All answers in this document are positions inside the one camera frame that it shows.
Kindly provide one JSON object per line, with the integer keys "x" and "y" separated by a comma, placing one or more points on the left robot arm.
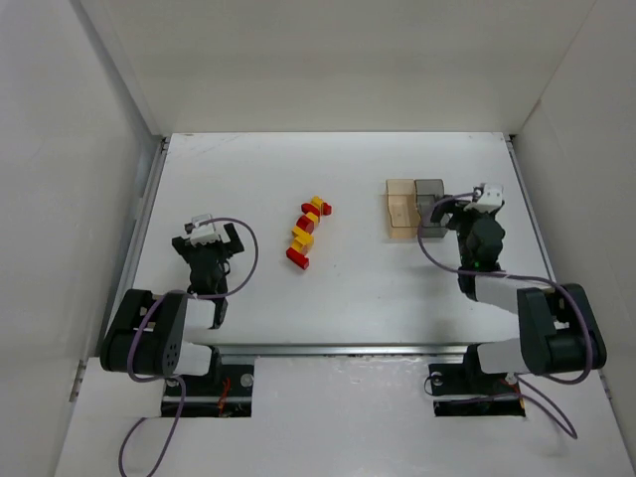
{"x": 146, "y": 335}

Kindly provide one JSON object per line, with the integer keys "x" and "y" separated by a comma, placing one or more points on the orange transparent container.
{"x": 403, "y": 217}

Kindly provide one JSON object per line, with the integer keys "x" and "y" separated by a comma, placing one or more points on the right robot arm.
{"x": 558, "y": 332}

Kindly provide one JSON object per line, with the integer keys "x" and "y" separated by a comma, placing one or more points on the grey transparent container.
{"x": 427, "y": 193}

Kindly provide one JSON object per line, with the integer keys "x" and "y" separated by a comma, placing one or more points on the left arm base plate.
{"x": 224, "y": 392}

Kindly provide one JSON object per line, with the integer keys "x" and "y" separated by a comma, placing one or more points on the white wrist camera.
{"x": 201, "y": 230}
{"x": 487, "y": 197}

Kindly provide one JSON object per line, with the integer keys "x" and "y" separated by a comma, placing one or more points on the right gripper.
{"x": 460, "y": 215}

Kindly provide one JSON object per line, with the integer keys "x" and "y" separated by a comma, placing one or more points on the red and yellow lego stack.
{"x": 302, "y": 232}

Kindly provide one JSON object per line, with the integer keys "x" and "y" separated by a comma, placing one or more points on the aluminium rail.
{"x": 306, "y": 350}

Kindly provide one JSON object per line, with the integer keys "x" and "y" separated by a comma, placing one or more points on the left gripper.
{"x": 208, "y": 247}

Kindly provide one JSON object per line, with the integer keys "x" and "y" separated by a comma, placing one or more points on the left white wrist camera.
{"x": 201, "y": 230}

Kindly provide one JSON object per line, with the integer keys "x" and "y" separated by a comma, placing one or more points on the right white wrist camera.
{"x": 487, "y": 197}

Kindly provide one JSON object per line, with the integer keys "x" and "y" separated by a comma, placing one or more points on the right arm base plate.
{"x": 477, "y": 395}

